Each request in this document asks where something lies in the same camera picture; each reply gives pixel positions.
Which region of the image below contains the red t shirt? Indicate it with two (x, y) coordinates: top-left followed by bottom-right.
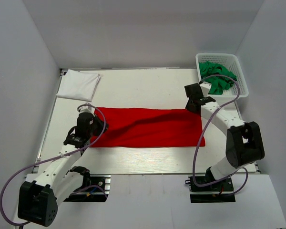
(91, 107), (203, 148)

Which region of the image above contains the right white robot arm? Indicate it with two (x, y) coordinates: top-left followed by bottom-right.
(184, 83), (265, 190)

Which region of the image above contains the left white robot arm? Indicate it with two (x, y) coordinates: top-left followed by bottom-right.
(18, 111), (108, 227)

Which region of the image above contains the green t shirt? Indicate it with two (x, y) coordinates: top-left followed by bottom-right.
(199, 61), (237, 95)

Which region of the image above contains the folded white t shirt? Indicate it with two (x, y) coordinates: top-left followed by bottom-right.
(56, 69), (101, 102)

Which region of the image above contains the white plastic basket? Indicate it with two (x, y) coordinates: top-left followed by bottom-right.
(195, 53), (249, 101)

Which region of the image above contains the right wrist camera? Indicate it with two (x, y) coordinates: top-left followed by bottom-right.
(199, 82), (212, 97)

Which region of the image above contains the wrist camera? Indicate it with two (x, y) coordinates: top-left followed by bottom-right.
(77, 103), (94, 114)
(199, 82), (212, 97)

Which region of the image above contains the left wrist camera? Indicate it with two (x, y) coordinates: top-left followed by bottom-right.
(77, 103), (94, 114)

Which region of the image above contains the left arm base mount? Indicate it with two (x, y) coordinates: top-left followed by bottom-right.
(64, 175), (111, 203)

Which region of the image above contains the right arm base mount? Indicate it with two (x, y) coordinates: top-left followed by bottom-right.
(184, 177), (235, 203)

